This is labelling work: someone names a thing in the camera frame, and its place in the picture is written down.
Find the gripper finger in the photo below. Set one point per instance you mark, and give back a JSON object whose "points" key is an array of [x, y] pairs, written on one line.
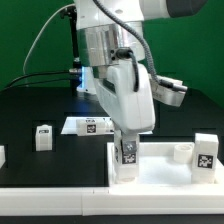
{"points": [[129, 147]]}

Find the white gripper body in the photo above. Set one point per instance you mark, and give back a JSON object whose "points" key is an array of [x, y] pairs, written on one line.
{"points": [[132, 112]]}

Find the white square table top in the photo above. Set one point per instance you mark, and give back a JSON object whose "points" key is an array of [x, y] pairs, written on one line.
{"points": [[165, 163]]}

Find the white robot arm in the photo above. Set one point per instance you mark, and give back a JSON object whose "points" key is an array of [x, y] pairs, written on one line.
{"points": [[111, 43]]}

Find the white base sheet with tag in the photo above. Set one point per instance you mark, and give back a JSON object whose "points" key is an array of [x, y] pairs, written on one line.
{"points": [[69, 127]]}

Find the white front fence bar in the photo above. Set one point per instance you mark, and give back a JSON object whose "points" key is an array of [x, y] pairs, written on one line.
{"points": [[145, 200]]}

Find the white fence bar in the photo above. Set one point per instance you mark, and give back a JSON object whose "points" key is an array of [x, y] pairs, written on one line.
{"points": [[219, 174], [145, 200]]}

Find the white right fence bar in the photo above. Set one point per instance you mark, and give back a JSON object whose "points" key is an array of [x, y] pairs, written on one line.
{"points": [[219, 174]]}

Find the white left fence stub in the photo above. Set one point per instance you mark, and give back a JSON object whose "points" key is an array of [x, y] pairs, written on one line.
{"points": [[2, 156]]}

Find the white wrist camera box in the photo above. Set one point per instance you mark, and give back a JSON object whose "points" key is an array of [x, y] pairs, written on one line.
{"points": [[172, 96]]}

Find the black camera stand pole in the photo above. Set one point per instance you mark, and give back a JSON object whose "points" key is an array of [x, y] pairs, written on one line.
{"points": [[71, 13]]}

